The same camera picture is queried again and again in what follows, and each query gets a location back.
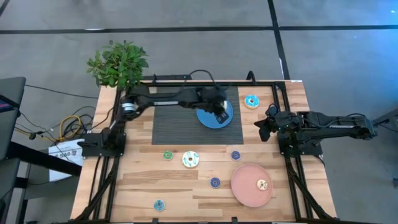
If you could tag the black power strip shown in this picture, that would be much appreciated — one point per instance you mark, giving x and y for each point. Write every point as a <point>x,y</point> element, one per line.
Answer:
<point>168,77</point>

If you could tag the black beam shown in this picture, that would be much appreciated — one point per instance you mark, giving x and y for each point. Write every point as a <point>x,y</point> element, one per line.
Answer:
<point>40,158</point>

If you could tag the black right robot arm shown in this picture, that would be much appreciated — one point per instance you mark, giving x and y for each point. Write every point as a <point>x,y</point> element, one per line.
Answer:
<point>335,124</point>

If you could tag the black aluminium table frame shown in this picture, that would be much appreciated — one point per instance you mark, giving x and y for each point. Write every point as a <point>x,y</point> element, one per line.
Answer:
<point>174,83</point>

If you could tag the small green donut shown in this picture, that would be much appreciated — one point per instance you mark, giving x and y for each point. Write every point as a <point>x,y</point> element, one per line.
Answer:
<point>165,155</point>

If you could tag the black arched clamp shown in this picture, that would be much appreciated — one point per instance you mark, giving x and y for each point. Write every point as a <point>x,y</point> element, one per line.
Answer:
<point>251,72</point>

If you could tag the small cream donut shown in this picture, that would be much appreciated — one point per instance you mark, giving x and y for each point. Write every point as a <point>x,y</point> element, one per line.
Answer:
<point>260,187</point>

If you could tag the large teal frosted donut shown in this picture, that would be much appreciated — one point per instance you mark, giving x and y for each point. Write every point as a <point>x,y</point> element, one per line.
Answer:
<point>247,100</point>

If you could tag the blue plate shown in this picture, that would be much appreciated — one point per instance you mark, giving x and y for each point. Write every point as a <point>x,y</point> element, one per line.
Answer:
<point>206,119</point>

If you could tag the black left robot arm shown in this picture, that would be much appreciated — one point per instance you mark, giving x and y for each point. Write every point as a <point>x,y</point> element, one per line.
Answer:
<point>168,99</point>

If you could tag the grey metal leg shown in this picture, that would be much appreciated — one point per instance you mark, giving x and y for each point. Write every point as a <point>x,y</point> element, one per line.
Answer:
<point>388,118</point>

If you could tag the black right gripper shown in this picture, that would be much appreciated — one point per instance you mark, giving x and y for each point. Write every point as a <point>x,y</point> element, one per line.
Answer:
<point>280,124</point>

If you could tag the small purple sprinkled donut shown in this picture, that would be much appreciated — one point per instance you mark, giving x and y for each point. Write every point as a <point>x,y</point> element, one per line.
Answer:
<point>212,184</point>
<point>233,157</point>

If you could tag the white printed box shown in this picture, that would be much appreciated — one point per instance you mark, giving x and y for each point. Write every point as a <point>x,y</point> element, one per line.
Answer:
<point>62,168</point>

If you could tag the green plant in black pot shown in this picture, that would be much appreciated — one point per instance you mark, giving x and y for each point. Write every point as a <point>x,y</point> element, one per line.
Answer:
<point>119,65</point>

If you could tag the large white teal-striped donut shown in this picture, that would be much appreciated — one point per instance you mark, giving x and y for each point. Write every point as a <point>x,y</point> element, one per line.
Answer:
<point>186,157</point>

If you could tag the small teal donut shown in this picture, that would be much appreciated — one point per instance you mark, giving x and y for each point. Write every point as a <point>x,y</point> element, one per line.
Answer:
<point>156,207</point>

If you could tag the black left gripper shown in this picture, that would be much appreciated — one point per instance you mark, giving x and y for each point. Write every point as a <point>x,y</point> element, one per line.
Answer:
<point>211,99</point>

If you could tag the grey chair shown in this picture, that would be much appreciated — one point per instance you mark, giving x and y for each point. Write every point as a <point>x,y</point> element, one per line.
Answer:
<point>11,124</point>

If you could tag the pink plate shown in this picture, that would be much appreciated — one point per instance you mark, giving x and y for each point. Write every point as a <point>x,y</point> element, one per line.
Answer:
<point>245,193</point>

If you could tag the grey woven mat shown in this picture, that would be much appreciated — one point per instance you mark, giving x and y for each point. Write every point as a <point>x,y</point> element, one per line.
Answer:
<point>174,127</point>

